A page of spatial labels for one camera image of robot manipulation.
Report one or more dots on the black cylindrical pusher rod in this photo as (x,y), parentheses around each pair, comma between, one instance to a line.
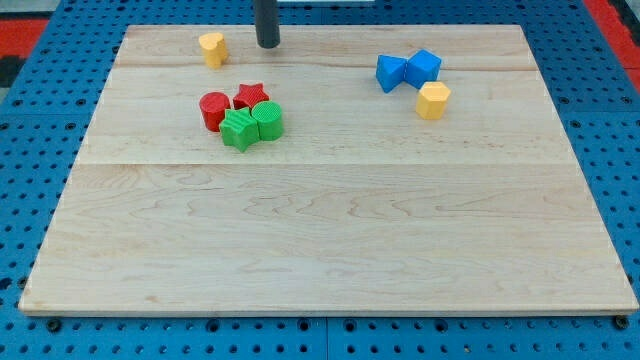
(266,19)

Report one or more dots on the yellow heart block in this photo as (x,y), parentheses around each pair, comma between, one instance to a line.
(214,49)

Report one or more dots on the red star block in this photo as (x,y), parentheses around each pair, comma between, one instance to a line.
(250,95)

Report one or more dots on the green cylinder block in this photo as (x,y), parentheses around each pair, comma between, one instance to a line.
(268,115)

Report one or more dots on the red cylinder block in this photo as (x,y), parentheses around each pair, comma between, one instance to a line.
(213,106)

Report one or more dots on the green star block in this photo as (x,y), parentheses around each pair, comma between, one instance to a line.
(239,129)

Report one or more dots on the blue triangular block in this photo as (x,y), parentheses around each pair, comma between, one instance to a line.
(390,72)

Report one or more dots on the blue cube block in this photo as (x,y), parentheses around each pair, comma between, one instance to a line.
(422,67)

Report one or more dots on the yellow hexagon block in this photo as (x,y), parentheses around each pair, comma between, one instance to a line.
(432,100)

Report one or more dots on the light wooden board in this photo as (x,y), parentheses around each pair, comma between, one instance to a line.
(360,209)

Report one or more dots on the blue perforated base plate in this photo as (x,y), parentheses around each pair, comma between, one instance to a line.
(48,108)

